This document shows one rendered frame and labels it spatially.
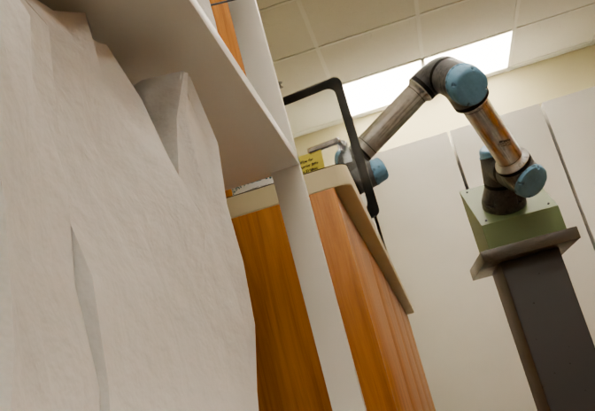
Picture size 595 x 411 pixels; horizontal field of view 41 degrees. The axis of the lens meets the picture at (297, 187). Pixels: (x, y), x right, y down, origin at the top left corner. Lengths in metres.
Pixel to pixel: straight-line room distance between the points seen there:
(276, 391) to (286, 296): 0.16
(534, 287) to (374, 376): 1.46
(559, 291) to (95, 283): 2.34
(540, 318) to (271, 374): 1.50
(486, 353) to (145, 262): 4.63
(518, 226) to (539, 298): 0.25
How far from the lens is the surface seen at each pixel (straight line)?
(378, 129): 2.49
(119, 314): 0.52
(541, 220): 2.82
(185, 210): 0.65
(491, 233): 2.78
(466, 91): 2.40
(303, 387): 1.35
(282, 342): 1.36
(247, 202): 1.42
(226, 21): 2.27
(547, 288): 2.74
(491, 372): 5.14
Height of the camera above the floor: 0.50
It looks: 17 degrees up
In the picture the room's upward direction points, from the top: 15 degrees counter-clockwise
